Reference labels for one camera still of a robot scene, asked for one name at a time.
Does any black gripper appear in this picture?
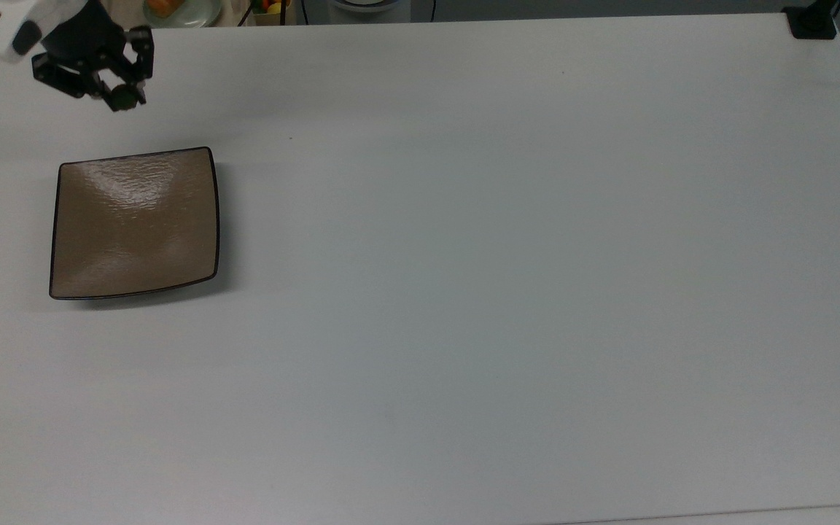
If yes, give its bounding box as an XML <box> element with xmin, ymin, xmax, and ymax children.
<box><xmin>31</xmin><ymin>0</ymin><xmax>156</xmax><ymax>104</ymax></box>

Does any round green plate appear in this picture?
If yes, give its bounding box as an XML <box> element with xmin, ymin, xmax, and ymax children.
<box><xmin>144</xmin><ymin>0</ymin><xmax>223</xmax><ymax>29</ymax></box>

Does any square brown ceramic plate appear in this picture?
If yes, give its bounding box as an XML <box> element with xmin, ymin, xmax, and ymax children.
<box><xmin>49</xmin><ymin>147</ymin><xmax>220</xmax><ymax>300</ymax></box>

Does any black table clamp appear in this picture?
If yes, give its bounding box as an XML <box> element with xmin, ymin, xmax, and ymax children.
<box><xmin>782</xmin><ymin>0</ymin><xmax>840</xmax><ymax>40</ymax></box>

